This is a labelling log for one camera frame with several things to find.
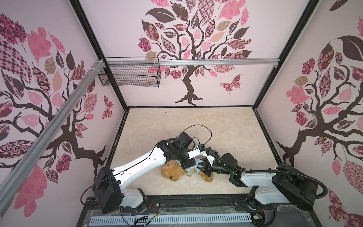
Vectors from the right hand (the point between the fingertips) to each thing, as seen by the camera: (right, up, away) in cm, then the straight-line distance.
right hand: (194, 162), depth 76 cm
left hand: (-1, 0, -1) cm, 2 cm away
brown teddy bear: (-12, -3, -5) cm, 13 cm away
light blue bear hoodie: (0, -4, 0) cm, 4 cm away
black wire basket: (-43, +57, +19) cm, 74 cm away
